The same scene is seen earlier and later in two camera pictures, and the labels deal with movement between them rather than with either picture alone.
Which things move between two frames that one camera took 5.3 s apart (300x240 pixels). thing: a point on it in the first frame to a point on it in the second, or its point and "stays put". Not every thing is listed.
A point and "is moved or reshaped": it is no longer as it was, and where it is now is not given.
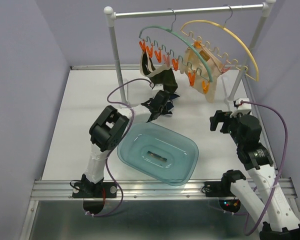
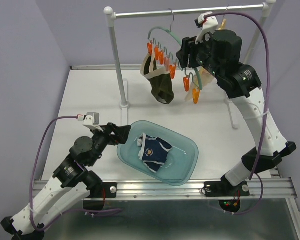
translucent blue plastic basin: x=167 y=156 stays put
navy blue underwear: x=170 y=105 to x=153 y=151
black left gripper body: x=161 y=110 to x=102 y=139
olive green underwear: x=163 y=75 is moved or reshaped
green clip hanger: x=164 y=55 is moved or reshaped
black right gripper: x=221 y=116 to x=189 y=46
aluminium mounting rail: x=138 y=190 stays put
